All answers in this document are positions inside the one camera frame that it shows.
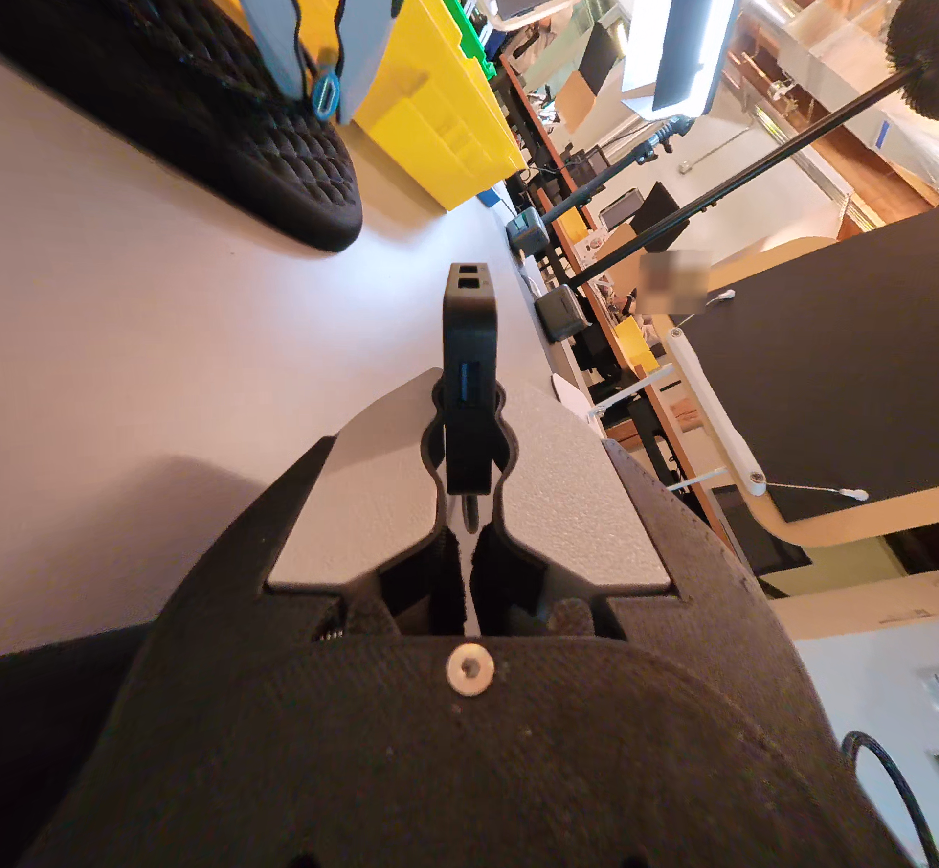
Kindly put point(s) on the black usb hub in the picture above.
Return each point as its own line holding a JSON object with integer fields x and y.
{"x": 469, "y": 339}

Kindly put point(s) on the lit led light panel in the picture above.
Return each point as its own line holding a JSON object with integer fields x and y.
{"x": 689, "y": 24}

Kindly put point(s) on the black textured wrist pad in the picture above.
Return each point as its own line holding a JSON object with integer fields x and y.
{"x": 220, "y": 149}

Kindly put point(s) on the brown cardboard box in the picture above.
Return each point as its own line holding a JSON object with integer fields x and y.
{"x": 576, "y": 101}

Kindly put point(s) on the green plastic bin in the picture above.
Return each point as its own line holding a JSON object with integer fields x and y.
{"x": 455, "y": 9}

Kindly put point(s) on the silver ventilation duct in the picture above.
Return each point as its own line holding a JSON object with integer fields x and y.
{"x": 821, "y": 46}

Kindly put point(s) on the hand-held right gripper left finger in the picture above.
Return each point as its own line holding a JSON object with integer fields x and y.
{"x": 359, "y": 494}

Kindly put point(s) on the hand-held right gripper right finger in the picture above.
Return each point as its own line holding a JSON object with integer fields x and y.
{"x": 579, "y": 494}

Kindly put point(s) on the small blue block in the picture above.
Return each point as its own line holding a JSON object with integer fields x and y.
{"x": 489, "y": 198}

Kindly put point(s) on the black computer monitor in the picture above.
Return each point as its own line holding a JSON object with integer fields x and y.
{"x": 763, "y": 538}

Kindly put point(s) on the yellow plastic bin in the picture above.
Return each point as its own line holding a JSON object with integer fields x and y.
{"x": 440, "y": 112}

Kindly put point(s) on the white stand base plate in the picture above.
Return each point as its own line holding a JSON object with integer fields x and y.
{"x": 568, "y": 395}

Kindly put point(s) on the light panel stand pole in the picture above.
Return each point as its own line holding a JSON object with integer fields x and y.
{"x": 616, "y": 169}

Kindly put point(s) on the small yellow box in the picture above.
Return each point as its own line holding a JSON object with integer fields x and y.
{"x": 634, "y": 343}

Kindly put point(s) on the black pole with round disc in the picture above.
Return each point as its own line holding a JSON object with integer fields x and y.
{"x": 913, "y": 53}

